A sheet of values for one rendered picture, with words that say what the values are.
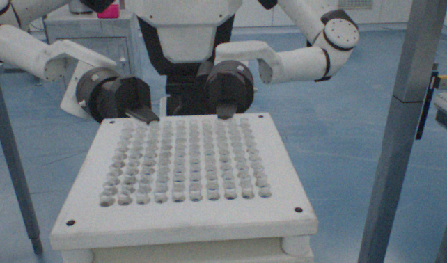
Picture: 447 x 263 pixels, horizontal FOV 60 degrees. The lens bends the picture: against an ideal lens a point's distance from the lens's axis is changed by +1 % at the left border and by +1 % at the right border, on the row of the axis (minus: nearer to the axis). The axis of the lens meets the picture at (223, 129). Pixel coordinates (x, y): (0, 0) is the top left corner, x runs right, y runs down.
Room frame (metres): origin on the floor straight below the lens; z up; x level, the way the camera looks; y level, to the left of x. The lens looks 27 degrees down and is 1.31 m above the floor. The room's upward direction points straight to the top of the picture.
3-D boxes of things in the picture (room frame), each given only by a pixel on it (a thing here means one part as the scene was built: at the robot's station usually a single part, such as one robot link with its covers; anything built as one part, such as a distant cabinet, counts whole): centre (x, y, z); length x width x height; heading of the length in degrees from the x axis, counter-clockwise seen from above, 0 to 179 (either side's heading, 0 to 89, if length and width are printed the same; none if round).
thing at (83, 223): (0.39, 0.04, 1.06); 0.25 x 0.24 x 0.02; 95
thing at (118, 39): (3.23, 1.06, 0.38); 0.63 x 0.57 x 0.76; 96
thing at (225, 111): (0.52, 0.00, 1.08); 0.06 x 0.03 x 0.02; 177
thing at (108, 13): (3.06, 0.88, 0.80); 0.16 x 0.12 x 0.09; 96
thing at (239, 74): (0.61, -0.01, 1.06); 0.12 x 0.10 x 0.13; 177
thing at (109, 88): (0.58, 0.17, 1.06); 0.12 x 0.10 x 0.13; 37
